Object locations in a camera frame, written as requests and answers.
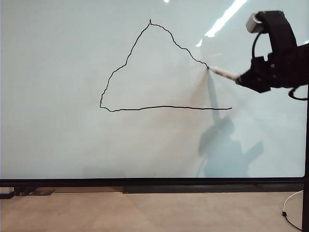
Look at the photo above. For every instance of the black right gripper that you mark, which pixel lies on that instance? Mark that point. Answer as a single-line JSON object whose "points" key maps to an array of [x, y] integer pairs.
{"points": [[282, 72]]}

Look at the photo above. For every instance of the white whiteboard marker pen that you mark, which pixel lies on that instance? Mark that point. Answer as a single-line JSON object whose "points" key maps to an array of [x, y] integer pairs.
{"points": [[223, 73]]}

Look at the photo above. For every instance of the black whiteboard pen tray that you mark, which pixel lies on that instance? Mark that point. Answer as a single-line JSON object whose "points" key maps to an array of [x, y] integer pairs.
{"points": [[207, 190]]}

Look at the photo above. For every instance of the black whiteboard stand leg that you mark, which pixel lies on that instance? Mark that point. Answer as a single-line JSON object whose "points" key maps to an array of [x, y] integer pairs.
{"points": [[305, 210]]}

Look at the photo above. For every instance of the black stand foot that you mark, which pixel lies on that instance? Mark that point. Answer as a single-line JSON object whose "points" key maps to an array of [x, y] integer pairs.
{"points": [[7, 196]]}

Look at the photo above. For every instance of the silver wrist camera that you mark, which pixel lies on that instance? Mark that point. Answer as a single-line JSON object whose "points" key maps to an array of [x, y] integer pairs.
{"points": [[254, 23]]}

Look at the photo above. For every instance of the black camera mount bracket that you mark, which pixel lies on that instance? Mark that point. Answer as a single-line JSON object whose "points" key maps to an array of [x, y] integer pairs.
{"points": [[281, 31]]}

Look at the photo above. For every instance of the white glass whiteboard black frame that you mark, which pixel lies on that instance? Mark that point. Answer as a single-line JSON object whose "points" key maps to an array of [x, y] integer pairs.
{"points": [[60, 120]]}

